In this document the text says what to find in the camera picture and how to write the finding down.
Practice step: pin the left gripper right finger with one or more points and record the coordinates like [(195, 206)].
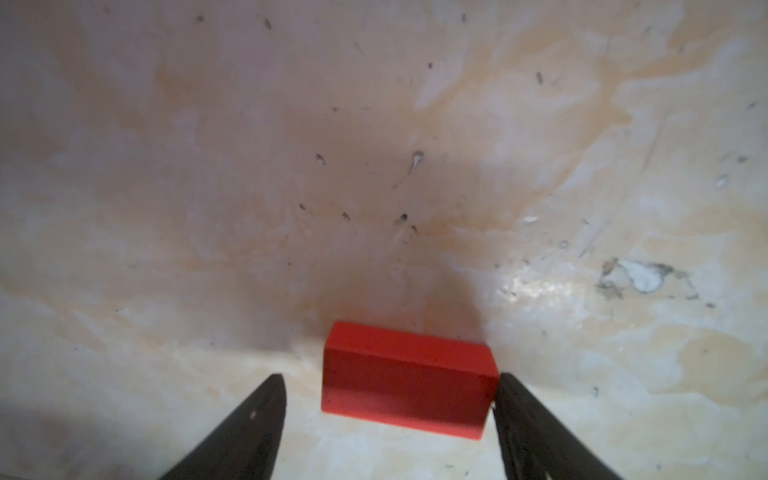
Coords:
[(534, 444)]

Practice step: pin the red block front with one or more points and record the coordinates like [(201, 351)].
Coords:
[(408, 380)]

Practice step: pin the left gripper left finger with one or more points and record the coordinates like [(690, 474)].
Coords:
[(244, 445)]

